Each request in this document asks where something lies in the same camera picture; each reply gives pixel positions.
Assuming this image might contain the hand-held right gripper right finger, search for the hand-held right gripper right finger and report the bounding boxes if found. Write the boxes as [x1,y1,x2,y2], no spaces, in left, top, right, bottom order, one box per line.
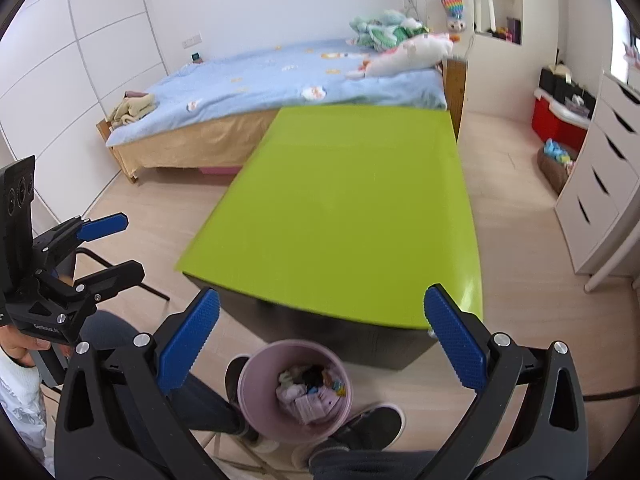
[424,284,587,480]

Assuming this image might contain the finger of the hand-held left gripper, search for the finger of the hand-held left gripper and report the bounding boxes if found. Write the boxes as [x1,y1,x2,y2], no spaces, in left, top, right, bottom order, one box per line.
[32,212,128,267]
[50,260,146,321]

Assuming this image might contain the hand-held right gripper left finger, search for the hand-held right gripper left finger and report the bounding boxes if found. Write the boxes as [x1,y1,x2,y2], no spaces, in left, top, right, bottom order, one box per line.
[54,287,221,480]

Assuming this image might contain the lilac waste bin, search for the lilac waste bin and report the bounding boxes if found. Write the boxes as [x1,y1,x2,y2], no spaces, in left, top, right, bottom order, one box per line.
[237,339,353,445]

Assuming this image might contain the person's left forearm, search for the person's left forearm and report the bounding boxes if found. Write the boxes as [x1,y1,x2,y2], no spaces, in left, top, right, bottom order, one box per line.
[0,355,48,466]

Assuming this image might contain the person's left hand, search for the person's left hand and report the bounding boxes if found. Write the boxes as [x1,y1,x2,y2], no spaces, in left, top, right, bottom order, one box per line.
[0,327,51,371]

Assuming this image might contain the person's left shoe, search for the person's left shoe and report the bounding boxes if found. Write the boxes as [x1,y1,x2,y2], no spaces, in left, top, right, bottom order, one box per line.
[224,355,281,456]

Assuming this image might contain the person's shoe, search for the person's shoe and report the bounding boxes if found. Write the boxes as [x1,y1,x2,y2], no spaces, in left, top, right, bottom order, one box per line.
[292,404,407,468]
[224,355,281,456]

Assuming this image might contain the folded beige towels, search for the folded beige towels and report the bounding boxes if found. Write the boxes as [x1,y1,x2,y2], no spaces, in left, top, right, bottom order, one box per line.
[107,91,158,128]

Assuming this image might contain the person's right shoe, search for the person's right shoe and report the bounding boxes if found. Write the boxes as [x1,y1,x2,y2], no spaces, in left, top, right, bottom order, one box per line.
[292,404,407,468]

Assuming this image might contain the beige bed skirt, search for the beige bed skirt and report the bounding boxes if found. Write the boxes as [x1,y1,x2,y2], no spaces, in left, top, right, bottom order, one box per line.
[111,107,281,181]

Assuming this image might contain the white built-in wardrobe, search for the white built-in wardrobe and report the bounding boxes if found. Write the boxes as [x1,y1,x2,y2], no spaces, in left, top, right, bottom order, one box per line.
[0,0,171,231]

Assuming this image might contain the white furniture leg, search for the white furniture leg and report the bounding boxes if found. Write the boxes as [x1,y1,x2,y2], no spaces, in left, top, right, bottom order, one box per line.
[584,230,640,293]

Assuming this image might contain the green topped dark table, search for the green topped dark table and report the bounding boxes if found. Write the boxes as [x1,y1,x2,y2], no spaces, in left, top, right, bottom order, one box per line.
[174,105,485,371]

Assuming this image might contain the brown basket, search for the brown basket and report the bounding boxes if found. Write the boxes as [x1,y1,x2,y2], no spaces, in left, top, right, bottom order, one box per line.
[536,146,576,196]

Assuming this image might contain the white drawer dresser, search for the white drawer dresser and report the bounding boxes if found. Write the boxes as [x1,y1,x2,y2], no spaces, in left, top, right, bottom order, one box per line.
[554,71,640,276]

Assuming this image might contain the pastel cloth pile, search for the pastel cloth pile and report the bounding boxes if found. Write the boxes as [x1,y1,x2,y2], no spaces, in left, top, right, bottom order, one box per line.
[542,139,577,165]

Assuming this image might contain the light blue printed blanket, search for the light blue printed blanket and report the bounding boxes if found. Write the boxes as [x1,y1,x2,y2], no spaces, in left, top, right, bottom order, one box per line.
[106,39,448,148]

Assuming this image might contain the red storage box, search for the red storage box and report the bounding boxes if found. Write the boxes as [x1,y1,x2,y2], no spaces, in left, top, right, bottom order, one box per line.
[531,87,591,148]

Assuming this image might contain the black bag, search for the black bag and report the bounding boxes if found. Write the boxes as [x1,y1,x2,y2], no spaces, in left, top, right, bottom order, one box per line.
[539,64,593,106]

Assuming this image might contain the white unicorn plush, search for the white unicorn plush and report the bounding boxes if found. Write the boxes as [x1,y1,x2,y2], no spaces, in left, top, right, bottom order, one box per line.
[346,32,462,80]

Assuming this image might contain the green plush toy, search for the green plush toy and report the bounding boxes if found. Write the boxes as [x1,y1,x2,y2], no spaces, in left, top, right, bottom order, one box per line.
[349,9,431,52]

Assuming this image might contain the white arch ornament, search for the white arch ornament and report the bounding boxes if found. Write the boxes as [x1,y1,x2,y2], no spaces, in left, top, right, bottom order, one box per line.
[475,0,496,33]

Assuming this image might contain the black cable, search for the black cable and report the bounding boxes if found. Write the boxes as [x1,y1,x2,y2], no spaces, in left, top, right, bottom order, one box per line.
[582,385,640,403]

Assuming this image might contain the wooden bed frame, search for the wooden bed frame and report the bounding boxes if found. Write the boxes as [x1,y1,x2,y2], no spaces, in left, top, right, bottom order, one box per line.
[95,57,468,183]

